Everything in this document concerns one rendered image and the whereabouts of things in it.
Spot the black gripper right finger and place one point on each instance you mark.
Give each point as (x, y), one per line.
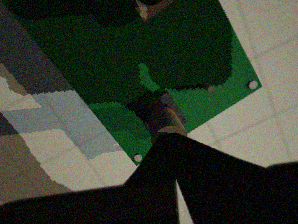
(222, 189)

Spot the green circuit board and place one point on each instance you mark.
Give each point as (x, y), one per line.
(179, 63)

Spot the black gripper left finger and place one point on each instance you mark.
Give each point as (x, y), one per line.
(148, 196)

